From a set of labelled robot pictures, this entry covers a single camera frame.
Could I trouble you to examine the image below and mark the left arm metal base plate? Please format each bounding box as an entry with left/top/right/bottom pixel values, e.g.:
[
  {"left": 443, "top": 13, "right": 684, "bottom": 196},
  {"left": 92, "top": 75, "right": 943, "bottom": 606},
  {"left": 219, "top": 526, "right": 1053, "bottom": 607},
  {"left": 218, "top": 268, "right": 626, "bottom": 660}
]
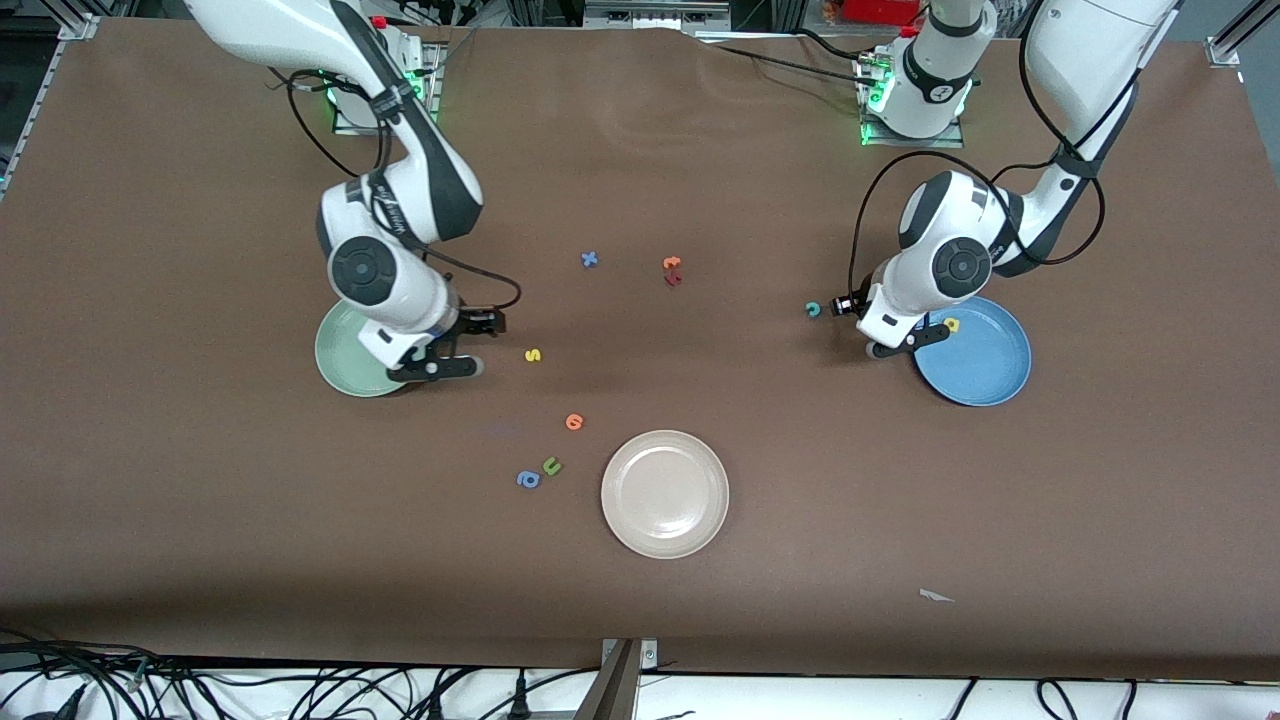
[{"left": 855, "top": 50, "right": 966, "bottom": 149}]

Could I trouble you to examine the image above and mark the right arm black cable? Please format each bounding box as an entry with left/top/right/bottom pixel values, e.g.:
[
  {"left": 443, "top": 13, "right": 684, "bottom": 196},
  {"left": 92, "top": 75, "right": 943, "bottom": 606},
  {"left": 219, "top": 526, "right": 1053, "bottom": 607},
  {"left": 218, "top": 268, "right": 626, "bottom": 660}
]
[{"left": 268, "top": 68, "right": 523, "bottom": 313}]

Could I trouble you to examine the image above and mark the brown table cover sheet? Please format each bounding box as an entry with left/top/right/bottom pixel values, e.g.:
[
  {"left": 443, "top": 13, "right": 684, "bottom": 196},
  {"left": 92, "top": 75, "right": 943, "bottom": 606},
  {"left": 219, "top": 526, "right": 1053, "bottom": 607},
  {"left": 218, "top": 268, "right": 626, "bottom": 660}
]
[{"left": 0, "top": 17, "right": 1280, "bottom": 681}]

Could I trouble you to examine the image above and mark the thin black cable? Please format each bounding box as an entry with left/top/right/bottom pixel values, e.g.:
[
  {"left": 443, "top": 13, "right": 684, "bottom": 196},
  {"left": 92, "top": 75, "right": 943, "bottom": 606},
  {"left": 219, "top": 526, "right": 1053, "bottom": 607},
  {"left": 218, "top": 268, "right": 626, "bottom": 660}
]
[
  {"left": 700, "top": 38, "right": 866, "bottom": 83},
  {"left": 798, "top": 28, "right": 873, "bottom": 63}
]

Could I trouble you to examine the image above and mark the aluminium side rail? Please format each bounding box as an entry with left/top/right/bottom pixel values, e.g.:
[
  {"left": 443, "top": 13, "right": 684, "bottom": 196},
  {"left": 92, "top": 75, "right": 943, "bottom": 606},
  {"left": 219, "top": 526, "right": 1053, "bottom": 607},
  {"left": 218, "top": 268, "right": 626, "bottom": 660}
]
[{"left": 0, "top": 40, "right": 63, "bottom": 201}]

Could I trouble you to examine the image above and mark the pale green plate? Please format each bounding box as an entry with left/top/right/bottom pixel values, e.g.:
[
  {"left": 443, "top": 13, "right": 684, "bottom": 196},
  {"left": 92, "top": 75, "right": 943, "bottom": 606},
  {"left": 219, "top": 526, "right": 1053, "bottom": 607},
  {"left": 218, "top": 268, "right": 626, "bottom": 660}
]
[{"left": 315, "top": 300, "right": 411, "bottom": 398}]

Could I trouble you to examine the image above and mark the beige plate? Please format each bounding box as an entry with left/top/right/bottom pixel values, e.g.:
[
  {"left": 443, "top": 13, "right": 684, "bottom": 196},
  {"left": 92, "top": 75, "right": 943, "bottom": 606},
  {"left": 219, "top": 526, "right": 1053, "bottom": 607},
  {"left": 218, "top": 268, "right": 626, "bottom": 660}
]
[{"left": 601, "top": 430, "right": 730, "bottom": 560}]

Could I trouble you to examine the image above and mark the thick black floor cable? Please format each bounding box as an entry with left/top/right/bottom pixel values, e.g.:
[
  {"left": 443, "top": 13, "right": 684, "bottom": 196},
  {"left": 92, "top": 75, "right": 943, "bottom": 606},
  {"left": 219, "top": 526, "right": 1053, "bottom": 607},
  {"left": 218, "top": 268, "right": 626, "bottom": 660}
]
[{"left": 0, "top": 628, "right": 151, "bottom": 720}]

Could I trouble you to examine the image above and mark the blue plate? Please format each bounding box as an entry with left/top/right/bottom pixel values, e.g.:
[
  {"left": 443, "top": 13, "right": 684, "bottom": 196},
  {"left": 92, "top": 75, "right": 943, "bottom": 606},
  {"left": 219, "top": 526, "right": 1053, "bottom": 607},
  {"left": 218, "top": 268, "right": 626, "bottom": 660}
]
[{"left": 912, "top": 294, "right": 1032, "bottom": 407}]

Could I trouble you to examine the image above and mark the grey metal box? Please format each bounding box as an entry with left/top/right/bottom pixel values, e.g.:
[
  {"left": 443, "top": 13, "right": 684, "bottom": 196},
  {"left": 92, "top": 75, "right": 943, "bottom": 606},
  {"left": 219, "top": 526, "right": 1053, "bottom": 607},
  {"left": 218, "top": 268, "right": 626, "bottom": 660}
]
[{"left": 583, "top": 0, "right": 733, "bottom": 33}]

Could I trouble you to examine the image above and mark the grey metal frame post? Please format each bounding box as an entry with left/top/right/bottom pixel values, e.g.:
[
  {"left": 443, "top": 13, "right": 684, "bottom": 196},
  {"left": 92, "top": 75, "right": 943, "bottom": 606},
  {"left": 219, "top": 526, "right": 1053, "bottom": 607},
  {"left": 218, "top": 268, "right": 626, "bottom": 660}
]
[{"left": 573, "top": 637, "right": 661, "bottom": 720}]

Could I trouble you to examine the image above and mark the red box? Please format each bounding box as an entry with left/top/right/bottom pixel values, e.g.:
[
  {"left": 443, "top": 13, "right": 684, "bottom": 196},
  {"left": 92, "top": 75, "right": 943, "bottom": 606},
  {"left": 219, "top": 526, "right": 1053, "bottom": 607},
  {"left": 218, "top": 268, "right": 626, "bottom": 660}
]
[{"left": 843, "top": 0, "right": 926, "bottom": 26}]

